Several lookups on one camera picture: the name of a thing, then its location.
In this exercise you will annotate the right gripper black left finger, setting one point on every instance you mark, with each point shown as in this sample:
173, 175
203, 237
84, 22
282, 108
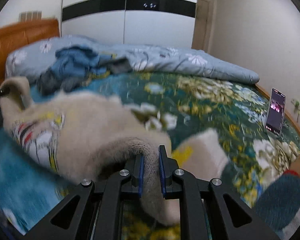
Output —
133, 186

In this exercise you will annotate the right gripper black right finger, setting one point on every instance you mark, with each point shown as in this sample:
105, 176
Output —
167, 166

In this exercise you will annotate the beige fuzzy robot-print sweater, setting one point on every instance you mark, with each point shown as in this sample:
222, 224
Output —
77, 135

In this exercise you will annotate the forearm in teal sleeve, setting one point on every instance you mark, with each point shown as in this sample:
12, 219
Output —
279, 204

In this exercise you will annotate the light blue floral duvet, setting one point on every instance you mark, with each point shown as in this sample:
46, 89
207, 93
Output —
34, 59

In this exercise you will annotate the orange wooden headboard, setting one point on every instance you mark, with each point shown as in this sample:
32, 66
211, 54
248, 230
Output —
15, 36

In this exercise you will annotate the dark grey garment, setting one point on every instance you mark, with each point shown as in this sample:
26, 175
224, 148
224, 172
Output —
68, 77

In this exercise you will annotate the blue knit garment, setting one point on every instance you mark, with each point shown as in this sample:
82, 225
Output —
78, 61

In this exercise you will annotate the teal floral bed blanket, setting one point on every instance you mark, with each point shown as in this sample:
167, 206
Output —
180, 105

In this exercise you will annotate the smartphone on stand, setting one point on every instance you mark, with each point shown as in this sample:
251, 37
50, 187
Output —
276, 113

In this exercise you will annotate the white wardrobe with black stripe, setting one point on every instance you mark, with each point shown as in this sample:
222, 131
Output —
155, 22

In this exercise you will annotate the wall power outlet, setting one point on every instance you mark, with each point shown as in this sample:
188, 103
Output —
296, 104

